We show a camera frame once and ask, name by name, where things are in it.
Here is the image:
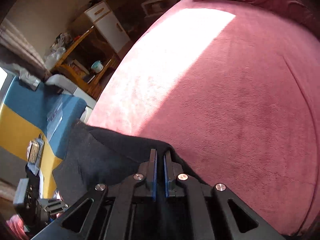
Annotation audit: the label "wooden side table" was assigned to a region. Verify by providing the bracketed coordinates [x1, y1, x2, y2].
[50, 26, 120, 100]

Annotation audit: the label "white bedside table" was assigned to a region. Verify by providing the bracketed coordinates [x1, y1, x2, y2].
[141, 0, 180, 18]

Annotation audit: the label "teal lidded white cup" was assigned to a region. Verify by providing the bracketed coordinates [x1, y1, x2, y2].
[91, 61, 104, 74]

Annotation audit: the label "pink bed sheet mattress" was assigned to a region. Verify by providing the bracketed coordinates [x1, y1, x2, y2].
[89, 0, 319, 235]

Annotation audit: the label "white cabinet with drawer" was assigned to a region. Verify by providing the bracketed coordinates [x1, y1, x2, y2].
[85, 1, 132, 59]

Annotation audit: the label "black pants with embroidery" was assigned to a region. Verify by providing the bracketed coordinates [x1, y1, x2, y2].
[51, 121, 208, 240]

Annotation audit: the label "blue yellow padded chair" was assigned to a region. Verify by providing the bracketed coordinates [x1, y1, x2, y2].
[1, 74, 96, 198]

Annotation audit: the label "clear plastic bags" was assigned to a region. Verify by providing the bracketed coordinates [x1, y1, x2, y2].
[44, 33, 73, 70]

